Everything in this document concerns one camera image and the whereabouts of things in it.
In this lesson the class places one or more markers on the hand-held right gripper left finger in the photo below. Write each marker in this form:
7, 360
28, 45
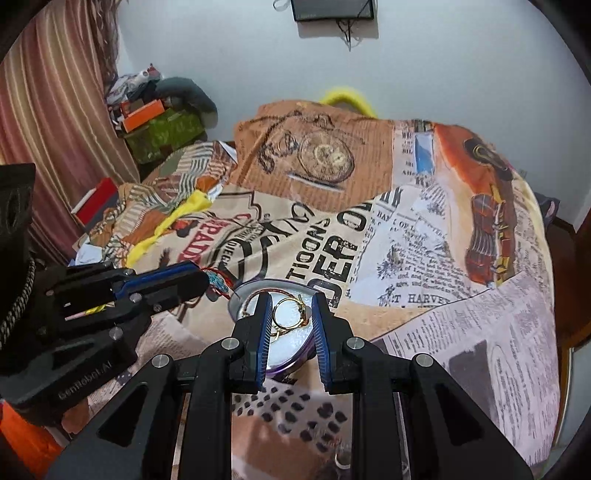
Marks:
265, 333

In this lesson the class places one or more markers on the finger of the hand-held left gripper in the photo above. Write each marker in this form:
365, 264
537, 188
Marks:
180, 290
157, 276

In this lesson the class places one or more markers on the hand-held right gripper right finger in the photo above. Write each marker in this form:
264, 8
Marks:
320, 342

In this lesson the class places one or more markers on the orange bag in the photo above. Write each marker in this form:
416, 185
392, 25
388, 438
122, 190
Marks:
23, 438

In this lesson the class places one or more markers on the yellow cloth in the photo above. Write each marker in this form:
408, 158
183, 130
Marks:
184, 210

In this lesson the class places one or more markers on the red book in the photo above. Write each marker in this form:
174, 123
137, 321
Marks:
99, 201

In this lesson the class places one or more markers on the printed blanket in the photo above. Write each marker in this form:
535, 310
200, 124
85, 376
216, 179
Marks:
415, 277

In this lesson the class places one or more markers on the green patterned box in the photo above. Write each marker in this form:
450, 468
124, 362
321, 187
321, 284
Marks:
166, 134

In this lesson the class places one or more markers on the orange box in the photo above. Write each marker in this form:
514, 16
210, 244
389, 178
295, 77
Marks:
143, 115

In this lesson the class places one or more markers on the grey cushion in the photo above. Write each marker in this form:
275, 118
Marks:
194, 94

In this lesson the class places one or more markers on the pile of clothes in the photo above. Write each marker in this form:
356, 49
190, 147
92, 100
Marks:
129, 85

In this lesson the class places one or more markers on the striped curtain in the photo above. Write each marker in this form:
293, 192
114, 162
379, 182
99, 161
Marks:
55, 92

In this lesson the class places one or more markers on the yellow hoop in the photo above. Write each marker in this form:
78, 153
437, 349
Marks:
341, 93

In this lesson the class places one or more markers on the wooden bed frame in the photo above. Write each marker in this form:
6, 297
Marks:
572, 277

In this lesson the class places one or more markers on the black wall-mounted screen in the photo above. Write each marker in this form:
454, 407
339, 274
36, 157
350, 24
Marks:
332, 9

